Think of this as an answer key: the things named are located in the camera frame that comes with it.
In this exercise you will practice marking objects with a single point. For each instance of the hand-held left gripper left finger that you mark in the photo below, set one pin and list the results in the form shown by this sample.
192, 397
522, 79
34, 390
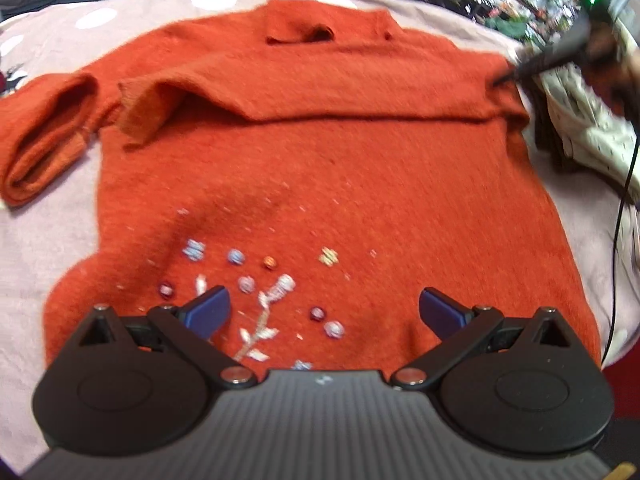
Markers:
210, 307

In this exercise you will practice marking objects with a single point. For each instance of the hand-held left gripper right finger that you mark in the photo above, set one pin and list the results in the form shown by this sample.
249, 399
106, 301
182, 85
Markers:
440, 310

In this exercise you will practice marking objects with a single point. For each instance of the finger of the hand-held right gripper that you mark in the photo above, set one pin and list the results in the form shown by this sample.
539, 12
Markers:
545, 57

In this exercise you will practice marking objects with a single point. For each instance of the orange knit sweater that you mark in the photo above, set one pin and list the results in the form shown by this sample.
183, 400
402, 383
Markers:
350, 185

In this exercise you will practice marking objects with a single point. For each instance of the dark brown cloth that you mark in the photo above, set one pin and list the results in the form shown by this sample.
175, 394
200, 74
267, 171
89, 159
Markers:
547, 125

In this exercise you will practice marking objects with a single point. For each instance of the cream dotted cloth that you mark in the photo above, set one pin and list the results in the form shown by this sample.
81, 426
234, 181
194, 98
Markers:
590, 130

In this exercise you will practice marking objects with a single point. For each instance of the pink printed bedspread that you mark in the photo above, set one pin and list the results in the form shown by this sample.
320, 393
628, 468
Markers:
45, 240

